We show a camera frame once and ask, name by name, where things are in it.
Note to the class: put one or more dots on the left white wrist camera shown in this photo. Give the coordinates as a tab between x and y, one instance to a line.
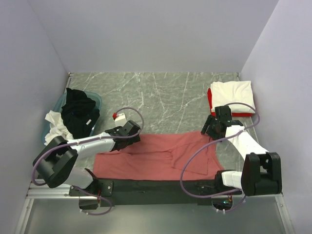
119	119

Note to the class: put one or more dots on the black t shirt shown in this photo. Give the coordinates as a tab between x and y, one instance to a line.
79	113

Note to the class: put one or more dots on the folded white t shirt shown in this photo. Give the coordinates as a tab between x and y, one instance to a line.
221	93

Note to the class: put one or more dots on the crumpled white t shirt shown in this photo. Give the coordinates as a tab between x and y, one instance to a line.
56	127

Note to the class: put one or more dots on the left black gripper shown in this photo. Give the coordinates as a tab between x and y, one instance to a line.
134	140

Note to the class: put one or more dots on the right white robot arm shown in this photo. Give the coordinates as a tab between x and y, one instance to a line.
261	173

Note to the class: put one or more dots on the black base crossbar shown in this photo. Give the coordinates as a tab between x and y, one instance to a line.
147	192

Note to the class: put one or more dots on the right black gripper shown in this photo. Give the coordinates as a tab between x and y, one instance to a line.
210	121

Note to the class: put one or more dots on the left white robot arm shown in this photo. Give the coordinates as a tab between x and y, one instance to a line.
54	165

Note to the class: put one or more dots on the pink t shirt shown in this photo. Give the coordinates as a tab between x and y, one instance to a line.
161	157

